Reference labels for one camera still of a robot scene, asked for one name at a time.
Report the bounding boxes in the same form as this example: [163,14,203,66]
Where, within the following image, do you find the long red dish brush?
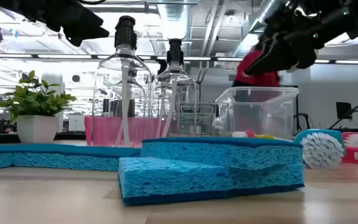
[231,130,358,168]

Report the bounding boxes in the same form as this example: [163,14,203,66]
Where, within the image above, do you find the blue dish brush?
[292,128,347,171]

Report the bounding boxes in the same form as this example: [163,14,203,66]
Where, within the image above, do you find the pink plastic tray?
[84,115,171,147]

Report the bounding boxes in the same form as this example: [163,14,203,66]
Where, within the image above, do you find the person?
[231,49,282,88]

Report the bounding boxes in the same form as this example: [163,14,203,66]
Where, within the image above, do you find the green plant in white pot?
[0,70,78,144]

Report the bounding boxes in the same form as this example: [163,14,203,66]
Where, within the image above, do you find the clear plastic organizer tray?
[175,101,231,138]

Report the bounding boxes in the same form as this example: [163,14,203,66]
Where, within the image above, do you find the yellow-green dish brush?
[254,133,294,141]

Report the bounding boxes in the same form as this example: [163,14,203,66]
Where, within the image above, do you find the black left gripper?
[0,0,110,47]

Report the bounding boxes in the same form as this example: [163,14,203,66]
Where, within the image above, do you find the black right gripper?
[244,0,352,77]

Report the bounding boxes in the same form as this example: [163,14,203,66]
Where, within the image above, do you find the black background monitor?
[336,101,353,120]

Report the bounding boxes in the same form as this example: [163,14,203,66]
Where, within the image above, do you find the clear plastic storage bin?
[214,86,300,141]

